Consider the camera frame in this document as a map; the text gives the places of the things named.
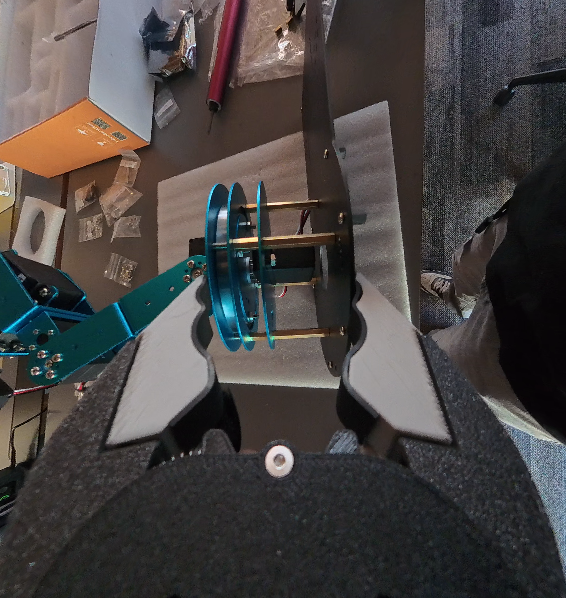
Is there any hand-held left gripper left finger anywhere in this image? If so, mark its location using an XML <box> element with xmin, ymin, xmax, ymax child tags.
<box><xmin>104</xmin><ymin>276</ymin><xmax>242</xmax><ymax>469</ymax></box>

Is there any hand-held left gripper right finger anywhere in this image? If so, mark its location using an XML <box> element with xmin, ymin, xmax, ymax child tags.
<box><xmin>335</xmin><ymin>272</ymin><xmax>454</xmax><ymax>458</ymax></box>

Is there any blue toy robot arm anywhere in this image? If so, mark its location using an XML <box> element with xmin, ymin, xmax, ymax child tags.
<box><xmin>0</xmin><ymin>0</ymin><xmax>363</xmax><ymax>416</ymax></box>

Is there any person's shoe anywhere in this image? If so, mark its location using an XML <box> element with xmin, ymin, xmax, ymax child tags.
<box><xmin>421</xmin><ymin>271</ymin><xmax>454</xmax><ymax>310</ymax></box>

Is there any person's leg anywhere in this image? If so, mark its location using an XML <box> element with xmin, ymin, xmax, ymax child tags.
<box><xmin>428</xmin><ymin>217</ymin><xmax>564</xmax><ymax>449</ymax></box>

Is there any pile of small screw bags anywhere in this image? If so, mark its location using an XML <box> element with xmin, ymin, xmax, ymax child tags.
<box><xmin>74</xmin><ymin>149</ymin><xmax>143</xmax><ymax>288</ymax></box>

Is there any white foam block with hole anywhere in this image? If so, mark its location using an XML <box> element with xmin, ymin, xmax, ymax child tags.
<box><xmin>12</xmin><ymin>196</ymin><xmax>66</xmax><ymax>267</ymax></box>

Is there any white foam sheet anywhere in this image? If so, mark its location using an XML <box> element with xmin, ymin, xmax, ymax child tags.
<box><xmin>157</xmin><ymin>100</ymin><xmax>412</xmax><ymax>391</ymax></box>

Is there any clear acrylic holder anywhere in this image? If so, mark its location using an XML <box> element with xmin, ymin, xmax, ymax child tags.
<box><xmin>0</xmin><ymin>159</ymin><xmax>16</xmax><ymax>214</ymax></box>

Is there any orange and white cardboard box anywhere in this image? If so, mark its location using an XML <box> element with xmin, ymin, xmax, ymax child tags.
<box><xmin>0</xmin><ymin>0</ymin><xmax>155</xmax><ymax>178</ymax></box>

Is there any small labelled zip bag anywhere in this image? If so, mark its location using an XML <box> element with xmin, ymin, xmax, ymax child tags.
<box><xmin>153</xmin><ymin>86</ymin><xmax>179</xmax><ymax>129</ymax></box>

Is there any maroon electric screwdriver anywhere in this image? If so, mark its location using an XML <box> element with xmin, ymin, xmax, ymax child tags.
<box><xmin>206</xmin><ymin>0</ymin><xmax>244</xmax><ymax>134</ymax></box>

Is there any silver foil bag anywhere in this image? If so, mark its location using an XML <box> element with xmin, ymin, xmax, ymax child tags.
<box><xmin>140</xmin><ymin>7</ymin><xmax>197</xmax><ymax>82</ymax></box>

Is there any black office chair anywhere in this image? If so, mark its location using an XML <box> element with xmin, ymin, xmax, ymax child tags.
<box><xmin>493</xmin><ymin>65</ymin><xmax>566</xmax><ymax>106</ymax></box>

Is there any clear plastic bag with parts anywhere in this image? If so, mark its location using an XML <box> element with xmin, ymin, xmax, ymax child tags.
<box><xmin>229</xmin><ymin>0</ymin><xmax>312</xmax><ymax>85</ymax></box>

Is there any white foam box insert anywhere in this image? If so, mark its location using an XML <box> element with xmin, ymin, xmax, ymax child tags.
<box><xmin>0</xmin><ymin>0</ymin><xmax>99</xmax><ymax>143</ymax></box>

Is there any thin metal tool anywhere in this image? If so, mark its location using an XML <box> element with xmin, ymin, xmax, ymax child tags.
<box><xmin>54</xmin><ymin>19</ymin><xmax>99</xmax><ymax>42</ymax></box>

